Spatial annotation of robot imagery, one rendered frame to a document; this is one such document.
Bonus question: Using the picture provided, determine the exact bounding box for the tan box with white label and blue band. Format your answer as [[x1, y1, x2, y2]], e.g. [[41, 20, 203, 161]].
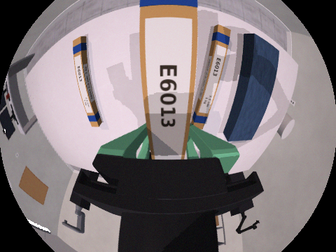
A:
[[191, 24, 231, 130]]

